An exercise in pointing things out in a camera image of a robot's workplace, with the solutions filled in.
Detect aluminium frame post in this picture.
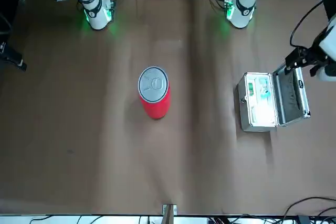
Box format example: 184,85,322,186
161,204,178,224

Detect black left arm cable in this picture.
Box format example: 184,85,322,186
290,1,326,49

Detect red push-button trash can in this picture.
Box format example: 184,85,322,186
138,65,171,120

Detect blue printed packet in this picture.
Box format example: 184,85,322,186
258,78,271,99

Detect black clamp bracket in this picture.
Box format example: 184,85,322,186
0,41,27,72

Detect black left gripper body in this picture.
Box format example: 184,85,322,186
300,45,329,66

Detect black looping desk cable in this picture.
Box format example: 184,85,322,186
283,196,336,224

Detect small aluminium case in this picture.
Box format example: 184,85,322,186
237,63,312,133

